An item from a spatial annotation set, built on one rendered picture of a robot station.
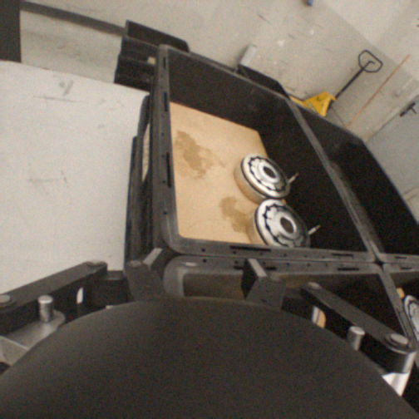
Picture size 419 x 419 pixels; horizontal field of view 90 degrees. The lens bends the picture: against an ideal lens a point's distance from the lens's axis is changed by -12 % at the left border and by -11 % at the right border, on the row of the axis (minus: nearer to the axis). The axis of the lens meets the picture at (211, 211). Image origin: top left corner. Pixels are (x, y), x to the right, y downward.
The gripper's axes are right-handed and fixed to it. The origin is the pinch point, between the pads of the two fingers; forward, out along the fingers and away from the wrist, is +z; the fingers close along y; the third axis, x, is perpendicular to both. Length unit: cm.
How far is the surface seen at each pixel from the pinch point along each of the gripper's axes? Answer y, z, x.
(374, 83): 221, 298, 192
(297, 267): 9.0, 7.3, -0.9
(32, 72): -49, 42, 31
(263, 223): 8.2, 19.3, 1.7
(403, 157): 239, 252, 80
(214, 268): 0.9, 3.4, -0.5
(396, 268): 28.4, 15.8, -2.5
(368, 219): 43, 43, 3
